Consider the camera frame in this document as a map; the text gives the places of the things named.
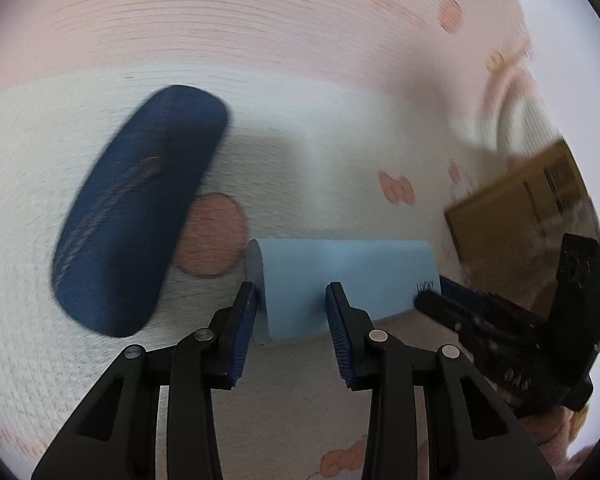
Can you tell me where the cardboard box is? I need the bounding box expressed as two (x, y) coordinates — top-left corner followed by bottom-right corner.
(444, 139), (600, 306)

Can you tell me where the pink printed blanket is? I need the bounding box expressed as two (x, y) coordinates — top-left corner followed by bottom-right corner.
(0, 0), (600, 480)

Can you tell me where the dark blue glasses case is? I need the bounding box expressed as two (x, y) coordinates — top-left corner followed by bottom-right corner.
(51, 85), (230, 338)

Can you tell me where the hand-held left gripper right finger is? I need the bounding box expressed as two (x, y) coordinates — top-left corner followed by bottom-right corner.
(325, 281), (556, 480)

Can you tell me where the light blue case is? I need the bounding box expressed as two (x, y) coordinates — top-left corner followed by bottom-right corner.
(245, 238), (443, 346)

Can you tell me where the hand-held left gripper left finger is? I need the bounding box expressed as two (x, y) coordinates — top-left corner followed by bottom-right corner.
(30, 281), (259, 480)

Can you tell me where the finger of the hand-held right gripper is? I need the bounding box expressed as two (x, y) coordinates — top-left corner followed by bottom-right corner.
(414, 290), (483, 346)
(439, 275), (496, 313)

